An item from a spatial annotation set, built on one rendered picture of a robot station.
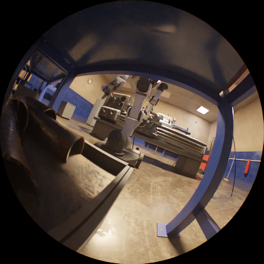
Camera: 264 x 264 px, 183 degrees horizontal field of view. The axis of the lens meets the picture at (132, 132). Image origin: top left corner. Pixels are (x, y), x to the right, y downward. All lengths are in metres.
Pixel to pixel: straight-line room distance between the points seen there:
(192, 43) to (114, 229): 0.68
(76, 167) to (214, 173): 0.38
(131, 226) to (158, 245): 0.15
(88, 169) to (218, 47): 0.48
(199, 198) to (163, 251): 0.25
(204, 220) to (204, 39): 0.54
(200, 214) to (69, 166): 0.41
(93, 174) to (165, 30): 0.42
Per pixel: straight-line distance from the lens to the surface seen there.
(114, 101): 2.23
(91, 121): 5.42
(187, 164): 1.99
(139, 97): 0.95
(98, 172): 0.17
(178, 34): 0.34
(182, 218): 0.40
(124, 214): 0.44
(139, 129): 1.64
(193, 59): 0.37
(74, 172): 0.15
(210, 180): 0.34
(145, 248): 0.40
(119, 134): 0.62
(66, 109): 3.18
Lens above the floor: 0.34
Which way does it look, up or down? 4 degrees up
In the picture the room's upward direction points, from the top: 23 degrees clockwise
